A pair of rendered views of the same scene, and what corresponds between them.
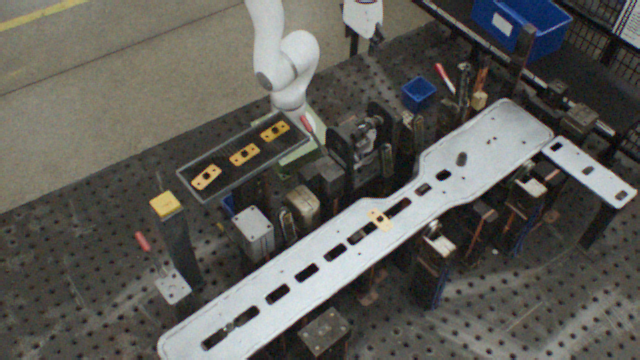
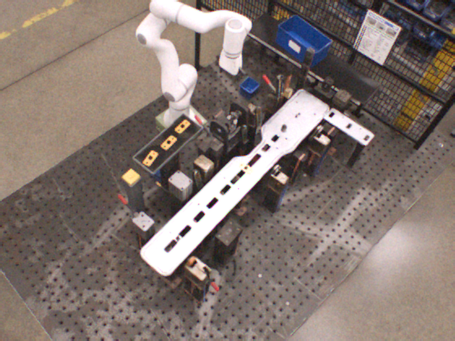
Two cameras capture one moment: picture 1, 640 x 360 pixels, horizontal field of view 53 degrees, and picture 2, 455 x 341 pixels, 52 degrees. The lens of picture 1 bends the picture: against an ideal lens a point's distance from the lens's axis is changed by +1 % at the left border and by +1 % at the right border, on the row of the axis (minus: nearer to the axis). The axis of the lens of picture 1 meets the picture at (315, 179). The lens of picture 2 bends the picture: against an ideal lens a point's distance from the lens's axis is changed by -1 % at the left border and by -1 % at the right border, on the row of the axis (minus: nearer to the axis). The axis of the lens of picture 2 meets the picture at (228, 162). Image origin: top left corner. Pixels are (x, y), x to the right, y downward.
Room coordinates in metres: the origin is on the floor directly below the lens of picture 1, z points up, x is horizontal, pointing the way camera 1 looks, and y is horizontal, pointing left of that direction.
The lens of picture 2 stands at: (-0.20, 0.31, 3.13)
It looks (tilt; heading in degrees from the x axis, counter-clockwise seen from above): 58 degrees down; 342
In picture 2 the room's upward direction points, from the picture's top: 8 degrees clockwise
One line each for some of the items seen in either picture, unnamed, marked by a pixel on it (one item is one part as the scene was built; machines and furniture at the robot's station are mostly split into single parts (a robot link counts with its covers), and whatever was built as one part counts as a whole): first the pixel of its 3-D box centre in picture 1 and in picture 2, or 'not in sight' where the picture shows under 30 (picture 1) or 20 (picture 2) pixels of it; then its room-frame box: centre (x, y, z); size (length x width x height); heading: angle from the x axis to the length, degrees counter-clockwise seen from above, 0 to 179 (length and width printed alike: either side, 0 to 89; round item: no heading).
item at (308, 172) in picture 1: (309, 208); (202, 166); (1.10, 0.02, 0.90); 0.05 x 0.05 x 0.40; 39
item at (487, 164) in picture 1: (376, 226); (244, 171); (0.98, -0.18, 1.00); 1.38 x 0.22 x 0.02; 129
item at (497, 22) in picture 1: (519, 17); (302, 41); (1.78, -0.71, 1.10); 0.30 x 0.17 x 0.13; 33
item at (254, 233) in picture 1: (257, 259); (180, 199); (0.92, 0.17, 0.90); 0.13 x 0.10 x 0.41; 39
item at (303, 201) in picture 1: (304, 233); (203, 180); (1.02, 0.03, 0.89); 0.13 x 0.11 x 0.38; 39
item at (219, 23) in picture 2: not in sight; (214, 22); (1.36, -0.05, 1.69); 0.30 x 0.16 x 0.09; 50
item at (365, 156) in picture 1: (358, 170); (227, 140); (1.22, -0.14, 0.94); 0.18 x 0.13 x 0.49; 129
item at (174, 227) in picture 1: (180, 247); (135, 199); (0.95, 0.40, 0.92); 0.08 x 0.08 x 0.44; 39
